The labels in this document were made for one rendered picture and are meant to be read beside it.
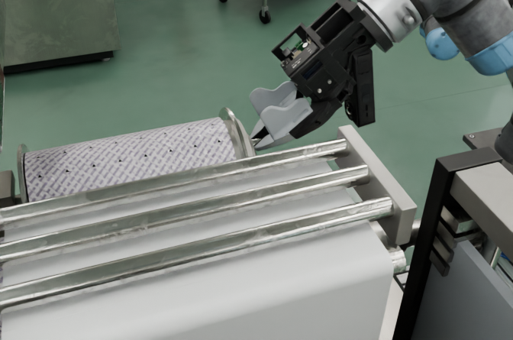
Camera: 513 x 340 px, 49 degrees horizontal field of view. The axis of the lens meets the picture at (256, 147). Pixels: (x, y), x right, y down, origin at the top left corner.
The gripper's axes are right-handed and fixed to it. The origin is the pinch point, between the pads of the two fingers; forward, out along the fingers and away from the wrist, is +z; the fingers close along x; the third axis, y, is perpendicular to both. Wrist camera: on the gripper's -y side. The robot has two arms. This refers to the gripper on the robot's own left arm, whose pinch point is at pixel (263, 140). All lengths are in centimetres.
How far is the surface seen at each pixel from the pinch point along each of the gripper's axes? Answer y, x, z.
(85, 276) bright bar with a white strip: 28.3, 32.4, 5.2
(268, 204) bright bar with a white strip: 19.8, 29.3, -3.9
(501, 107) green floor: -220, -150, -64
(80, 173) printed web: 17.3, 3.5, 15.4
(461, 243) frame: 5.0, 31.8, -11.5
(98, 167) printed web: 16.1, 3.4, 13.8
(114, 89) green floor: -92, -235, 89
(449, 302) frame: 0.4, 32.7, -7.4
